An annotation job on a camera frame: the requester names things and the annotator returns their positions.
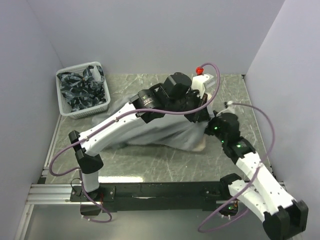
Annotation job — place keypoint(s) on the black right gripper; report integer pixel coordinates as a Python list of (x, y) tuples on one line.
[(207, 130)]

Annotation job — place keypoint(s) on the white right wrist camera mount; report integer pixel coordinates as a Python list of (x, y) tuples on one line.
[(229, 108)]

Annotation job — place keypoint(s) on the white plastic basket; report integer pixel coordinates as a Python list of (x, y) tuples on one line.
[(65, 109)]

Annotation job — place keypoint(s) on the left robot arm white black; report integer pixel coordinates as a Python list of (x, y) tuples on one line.
[(153, 116)]

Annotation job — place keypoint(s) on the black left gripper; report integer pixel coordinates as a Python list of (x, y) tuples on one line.
[(200, 116)]

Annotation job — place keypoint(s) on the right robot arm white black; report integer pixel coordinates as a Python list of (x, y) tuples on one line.
[(282, 216)]

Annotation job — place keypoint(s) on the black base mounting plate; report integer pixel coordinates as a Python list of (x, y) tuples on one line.
[(152, 196)]

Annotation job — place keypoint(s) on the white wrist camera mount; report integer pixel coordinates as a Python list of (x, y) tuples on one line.
[(229, 108), (202, 81)]

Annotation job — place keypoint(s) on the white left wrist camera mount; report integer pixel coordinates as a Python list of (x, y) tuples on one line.
[(202, 81)]

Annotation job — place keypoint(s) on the dark patterned cloth in basket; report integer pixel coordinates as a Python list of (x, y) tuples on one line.
[(83, 91)]

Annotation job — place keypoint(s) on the cream pillow with bear print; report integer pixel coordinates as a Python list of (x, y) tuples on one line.
[(201, 143)]

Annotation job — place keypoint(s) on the grey pillowcase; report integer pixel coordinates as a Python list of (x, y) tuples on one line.
[(174, 131)]

